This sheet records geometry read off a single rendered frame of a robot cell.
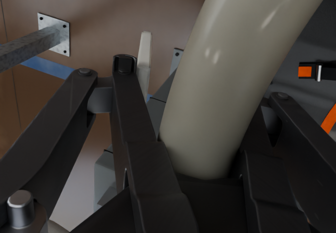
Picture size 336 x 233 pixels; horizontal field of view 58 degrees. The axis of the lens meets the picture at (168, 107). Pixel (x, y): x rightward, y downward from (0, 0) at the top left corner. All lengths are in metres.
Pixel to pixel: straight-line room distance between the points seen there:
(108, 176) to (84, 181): 1.53
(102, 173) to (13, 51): 0.87
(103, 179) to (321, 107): 1.01
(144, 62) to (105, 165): 0.73
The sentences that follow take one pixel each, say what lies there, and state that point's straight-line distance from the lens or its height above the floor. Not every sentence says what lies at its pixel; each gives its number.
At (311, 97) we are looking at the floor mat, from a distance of 1.48.
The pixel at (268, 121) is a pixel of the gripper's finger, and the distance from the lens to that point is 0.16.
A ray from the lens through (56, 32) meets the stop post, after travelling 1.79.
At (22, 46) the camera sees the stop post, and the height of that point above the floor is 0.28.
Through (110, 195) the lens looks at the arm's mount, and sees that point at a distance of 0.90.
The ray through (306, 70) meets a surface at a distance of 1.41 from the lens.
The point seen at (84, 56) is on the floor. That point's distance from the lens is 1.78.
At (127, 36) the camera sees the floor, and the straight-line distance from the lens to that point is 1.59.
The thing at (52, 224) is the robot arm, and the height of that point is 0.97.
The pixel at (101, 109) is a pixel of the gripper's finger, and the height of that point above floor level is 1.22.
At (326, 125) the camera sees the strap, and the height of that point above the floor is 0.02.
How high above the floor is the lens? 1.33
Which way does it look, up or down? 53 degrees down
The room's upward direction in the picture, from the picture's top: 144 degrees counter-clockwise
